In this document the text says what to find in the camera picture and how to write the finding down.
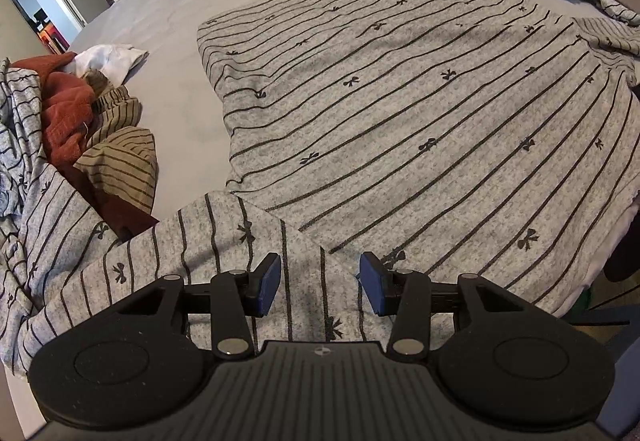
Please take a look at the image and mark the orange chair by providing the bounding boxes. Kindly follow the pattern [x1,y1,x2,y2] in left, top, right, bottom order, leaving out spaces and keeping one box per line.
[37,24,69,54]

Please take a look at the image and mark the white garment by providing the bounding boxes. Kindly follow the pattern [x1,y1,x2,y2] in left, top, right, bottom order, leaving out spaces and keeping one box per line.
[65,44,149,84]

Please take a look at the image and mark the rust-red garment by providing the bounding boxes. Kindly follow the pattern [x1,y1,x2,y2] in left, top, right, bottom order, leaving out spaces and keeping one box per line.
[12,52,161,242]

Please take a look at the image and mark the cream door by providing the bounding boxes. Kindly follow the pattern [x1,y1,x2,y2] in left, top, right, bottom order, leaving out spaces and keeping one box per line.
[0,0,58,64]

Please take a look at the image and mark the grey striped bow-print top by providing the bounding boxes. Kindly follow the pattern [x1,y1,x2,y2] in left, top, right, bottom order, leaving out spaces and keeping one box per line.
[0,0,640,374]

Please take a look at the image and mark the olive striped garment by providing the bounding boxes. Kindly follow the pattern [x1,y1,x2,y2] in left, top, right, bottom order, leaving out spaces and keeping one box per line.
[75,71,160,214]

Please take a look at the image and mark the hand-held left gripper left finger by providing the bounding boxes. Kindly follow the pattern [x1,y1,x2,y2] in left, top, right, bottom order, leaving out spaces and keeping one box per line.
[112,252,282,358]

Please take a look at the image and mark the grey striped bow-print pants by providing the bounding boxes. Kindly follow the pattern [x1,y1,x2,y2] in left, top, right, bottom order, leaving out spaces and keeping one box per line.
[0,58,66,232]

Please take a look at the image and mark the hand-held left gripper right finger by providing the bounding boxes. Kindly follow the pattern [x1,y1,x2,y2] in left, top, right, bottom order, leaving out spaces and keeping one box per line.
[359,251,531,358]

